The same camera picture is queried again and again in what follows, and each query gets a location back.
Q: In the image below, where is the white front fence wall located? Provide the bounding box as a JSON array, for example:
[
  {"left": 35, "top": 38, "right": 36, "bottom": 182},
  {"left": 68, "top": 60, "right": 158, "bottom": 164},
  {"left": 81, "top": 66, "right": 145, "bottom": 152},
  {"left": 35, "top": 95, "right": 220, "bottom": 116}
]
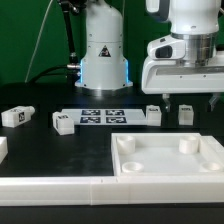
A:
[{"left": 0, "top": 173, "right": 224, "bottom": 206}]

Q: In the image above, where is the white square tabletop part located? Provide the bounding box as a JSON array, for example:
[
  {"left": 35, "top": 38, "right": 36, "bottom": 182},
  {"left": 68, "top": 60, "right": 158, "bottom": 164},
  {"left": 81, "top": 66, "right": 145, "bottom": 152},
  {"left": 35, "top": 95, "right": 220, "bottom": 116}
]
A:
[{"left": 111, "top": 133, "right": 224, "bottom": 176}]

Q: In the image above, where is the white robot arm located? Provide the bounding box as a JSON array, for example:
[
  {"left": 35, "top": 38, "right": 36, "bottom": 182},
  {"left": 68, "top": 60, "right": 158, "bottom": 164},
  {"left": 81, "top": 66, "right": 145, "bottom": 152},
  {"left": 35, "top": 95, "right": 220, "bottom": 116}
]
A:
[{"left": 75, "top": 0, "right": 224, "bottom": 104}]

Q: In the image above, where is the white sheet with tags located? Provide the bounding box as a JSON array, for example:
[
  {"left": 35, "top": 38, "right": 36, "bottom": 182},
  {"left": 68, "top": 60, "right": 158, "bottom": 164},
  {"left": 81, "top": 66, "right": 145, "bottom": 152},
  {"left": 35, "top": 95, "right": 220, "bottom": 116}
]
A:
[{"left": 62, "top": 109, "right": 146, "bottom": 125}]

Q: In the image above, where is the black cable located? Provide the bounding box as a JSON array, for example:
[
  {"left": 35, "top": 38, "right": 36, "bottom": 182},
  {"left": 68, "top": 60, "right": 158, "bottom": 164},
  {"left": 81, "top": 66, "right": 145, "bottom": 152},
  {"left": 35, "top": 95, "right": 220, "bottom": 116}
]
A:
[{"left": 27, "top": 0, "right": 83, "bottom": 84}]

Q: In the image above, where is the white left fence wall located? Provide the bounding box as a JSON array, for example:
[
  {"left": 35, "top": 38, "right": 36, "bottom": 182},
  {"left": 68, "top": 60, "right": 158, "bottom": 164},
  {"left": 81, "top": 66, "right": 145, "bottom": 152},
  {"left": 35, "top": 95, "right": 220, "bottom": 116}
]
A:
[{"left": 0, "top": 137, "right": 8, "bottom": 164}]

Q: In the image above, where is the thin white cable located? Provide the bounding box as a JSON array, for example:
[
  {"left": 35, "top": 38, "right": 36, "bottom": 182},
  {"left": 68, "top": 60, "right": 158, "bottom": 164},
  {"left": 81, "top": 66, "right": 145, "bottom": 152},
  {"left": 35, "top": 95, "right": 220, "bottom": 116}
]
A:
[{"left": 24, "top": 0, "right": 54, "bottom": 84}]

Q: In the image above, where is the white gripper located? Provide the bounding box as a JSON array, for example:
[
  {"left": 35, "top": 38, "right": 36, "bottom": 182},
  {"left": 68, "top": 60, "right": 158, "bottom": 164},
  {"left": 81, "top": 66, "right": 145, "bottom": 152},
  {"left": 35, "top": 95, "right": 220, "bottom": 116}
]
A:
[{"left": 141, "top": 54, "right": 224, "bottom": 112}]

